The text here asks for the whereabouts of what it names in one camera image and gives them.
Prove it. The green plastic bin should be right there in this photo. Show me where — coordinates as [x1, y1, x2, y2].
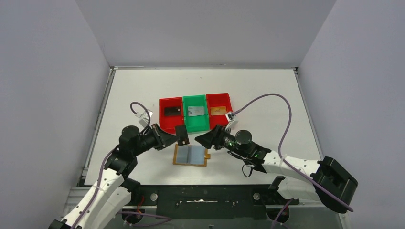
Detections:
[182, 95, 210, 133]

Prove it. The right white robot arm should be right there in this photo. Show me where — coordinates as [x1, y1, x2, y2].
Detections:
[195, 125, 358, 213]

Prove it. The silver card in bin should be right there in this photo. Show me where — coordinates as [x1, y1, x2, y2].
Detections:
[187, 106, 205, 117]

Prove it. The red bin with black card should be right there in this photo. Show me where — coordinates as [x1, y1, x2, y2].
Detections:
[159, 97, 184, 134]

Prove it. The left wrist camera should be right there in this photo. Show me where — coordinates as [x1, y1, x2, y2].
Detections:
[135, 110, 153, 127]

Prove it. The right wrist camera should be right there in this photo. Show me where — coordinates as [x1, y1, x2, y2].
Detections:
[225, 111, 238, 131]

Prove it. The aluminium frame rail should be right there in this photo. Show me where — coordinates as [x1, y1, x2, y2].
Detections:
[64, 185, 349, 209]

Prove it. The yellow leather card holder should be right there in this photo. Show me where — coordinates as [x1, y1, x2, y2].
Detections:
[172, 144, 211, 167]

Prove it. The red bin with gold card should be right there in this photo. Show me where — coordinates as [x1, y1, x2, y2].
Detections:
[206, 93, 233, 129]

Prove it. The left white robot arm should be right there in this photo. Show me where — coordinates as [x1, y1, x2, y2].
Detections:
[49, 124, 180, 229]

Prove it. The gold card in bin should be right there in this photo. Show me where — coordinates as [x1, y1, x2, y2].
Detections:
[210, 106, 227, 116]

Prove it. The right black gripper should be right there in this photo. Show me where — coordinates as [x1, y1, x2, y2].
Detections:
[196, 124, 249, 158]

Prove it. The black card in bin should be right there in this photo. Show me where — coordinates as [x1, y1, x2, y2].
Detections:
[164, 106, 182, 117]

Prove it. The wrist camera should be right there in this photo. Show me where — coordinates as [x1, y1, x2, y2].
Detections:
[135, 110, 153, 127]
[225, 111, 238, 131]

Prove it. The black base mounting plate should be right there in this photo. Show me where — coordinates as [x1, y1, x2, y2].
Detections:
[124, 185, 287, 220]

